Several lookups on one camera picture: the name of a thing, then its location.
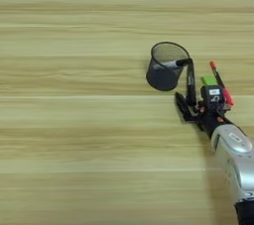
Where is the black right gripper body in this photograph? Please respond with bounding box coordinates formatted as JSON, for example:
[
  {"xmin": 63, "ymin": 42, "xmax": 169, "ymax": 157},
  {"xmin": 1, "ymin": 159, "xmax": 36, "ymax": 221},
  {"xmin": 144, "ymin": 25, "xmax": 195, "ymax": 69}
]
[{"xmin": 188, "ymin": 102, "xmax": 231, "ymax": 139}]

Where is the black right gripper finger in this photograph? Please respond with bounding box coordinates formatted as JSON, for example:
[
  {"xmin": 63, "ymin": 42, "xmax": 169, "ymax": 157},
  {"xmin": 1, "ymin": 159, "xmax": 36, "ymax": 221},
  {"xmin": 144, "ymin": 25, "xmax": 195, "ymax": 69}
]
[{"xmin": 174, "ymin": 91, "xmax": 196, "ymax": 123}]

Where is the black mesh pen cup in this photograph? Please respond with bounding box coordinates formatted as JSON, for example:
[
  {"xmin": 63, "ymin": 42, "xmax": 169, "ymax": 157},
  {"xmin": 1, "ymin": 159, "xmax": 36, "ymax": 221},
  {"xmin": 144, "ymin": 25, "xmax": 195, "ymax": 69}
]
[{"xmin": 145, "ymin": 41, "xmax": 192, "ymax": 92}]

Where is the green eraser block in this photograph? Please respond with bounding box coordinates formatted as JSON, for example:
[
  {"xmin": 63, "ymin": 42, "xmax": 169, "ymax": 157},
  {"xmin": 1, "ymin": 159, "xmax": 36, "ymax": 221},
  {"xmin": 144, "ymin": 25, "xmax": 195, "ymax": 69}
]
[{"xmin": 199, "ymin": 73, "xmax": 218, "ymax": 88}]

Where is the red and black marker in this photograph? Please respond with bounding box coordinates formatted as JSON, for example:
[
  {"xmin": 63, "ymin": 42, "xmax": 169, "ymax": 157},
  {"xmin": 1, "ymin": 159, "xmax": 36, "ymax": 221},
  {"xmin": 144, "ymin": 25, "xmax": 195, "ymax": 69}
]
[{"xmin": 208, "ymin": 60, "xmax": 235, "ymax": 107}]

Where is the black box with white label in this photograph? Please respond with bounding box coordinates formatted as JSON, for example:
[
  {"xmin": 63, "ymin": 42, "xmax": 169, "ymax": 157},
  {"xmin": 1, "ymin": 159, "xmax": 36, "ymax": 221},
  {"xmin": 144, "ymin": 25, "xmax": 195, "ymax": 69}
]
[{"xmin": 200, "ymin": 84, "xmax": 225, "ymax": 111}]

